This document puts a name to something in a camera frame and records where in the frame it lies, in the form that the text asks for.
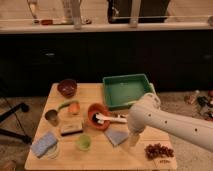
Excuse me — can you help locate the light blue towel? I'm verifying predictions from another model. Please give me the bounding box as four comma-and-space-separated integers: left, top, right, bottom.
104, 128, 128, 147

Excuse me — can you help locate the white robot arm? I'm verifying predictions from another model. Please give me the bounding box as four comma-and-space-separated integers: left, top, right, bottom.
127, 93, 213, 152

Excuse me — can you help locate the green plastic tray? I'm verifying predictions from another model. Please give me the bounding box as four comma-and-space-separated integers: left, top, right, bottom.
103, 74, 154, 110

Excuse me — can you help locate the bunch of red grapes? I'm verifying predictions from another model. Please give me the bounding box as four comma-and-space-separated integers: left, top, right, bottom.
145, 143, 174, 159

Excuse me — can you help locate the white dish brush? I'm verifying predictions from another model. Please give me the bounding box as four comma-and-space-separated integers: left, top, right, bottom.
95, 113, 127, 123

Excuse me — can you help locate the orange bowl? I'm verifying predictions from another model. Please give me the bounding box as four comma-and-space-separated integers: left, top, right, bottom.
87, 103, 110, 131

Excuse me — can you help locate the green plastic cup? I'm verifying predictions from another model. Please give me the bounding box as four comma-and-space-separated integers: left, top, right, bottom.
76, 134, 91, 151

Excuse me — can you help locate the wooden table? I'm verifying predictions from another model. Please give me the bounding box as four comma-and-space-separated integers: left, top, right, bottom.
25, 83, 177, 171

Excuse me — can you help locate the black and tan eraser block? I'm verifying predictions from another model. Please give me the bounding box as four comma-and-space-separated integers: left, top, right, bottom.
60, 122, 83, 136

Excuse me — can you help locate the orange peach fruit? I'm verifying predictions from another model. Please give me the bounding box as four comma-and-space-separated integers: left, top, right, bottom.
68, 102, 80, 115

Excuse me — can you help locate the dark red bowl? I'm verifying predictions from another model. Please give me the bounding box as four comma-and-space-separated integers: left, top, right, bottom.
57, 79, 77, 98

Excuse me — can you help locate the white round lid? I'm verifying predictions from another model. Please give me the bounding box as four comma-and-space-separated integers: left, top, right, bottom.
44, 145, 60, 159

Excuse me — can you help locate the blue sponge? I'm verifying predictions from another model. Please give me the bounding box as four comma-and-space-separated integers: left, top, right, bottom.
31, 132, 58, 158

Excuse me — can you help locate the black office chair base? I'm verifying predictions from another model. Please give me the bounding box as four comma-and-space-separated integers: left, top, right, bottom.
0, 79, 33, 145

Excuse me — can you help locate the small red dish on shelf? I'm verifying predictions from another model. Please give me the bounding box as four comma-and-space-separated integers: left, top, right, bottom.
41, 19, 53, 25

